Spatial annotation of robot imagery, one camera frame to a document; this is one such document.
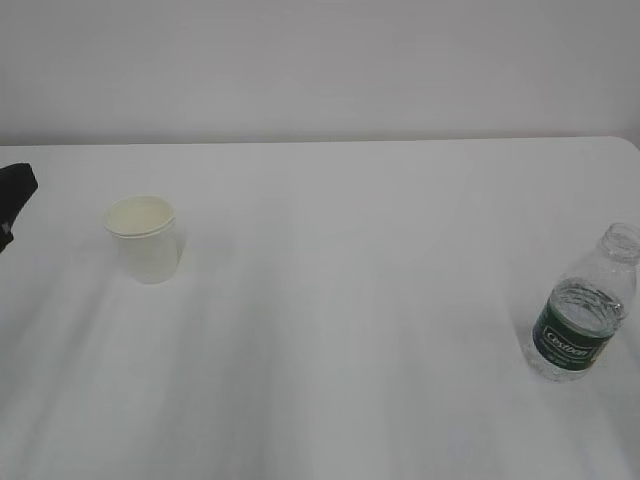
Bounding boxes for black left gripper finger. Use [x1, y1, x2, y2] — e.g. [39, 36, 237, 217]
[0, 163, 38, 252]

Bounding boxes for clear green-label water bottle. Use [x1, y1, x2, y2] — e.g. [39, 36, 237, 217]
[525, 223, 639, 382]

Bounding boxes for white paper cup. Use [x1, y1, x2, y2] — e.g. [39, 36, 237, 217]
[105, 195, 179, 284]

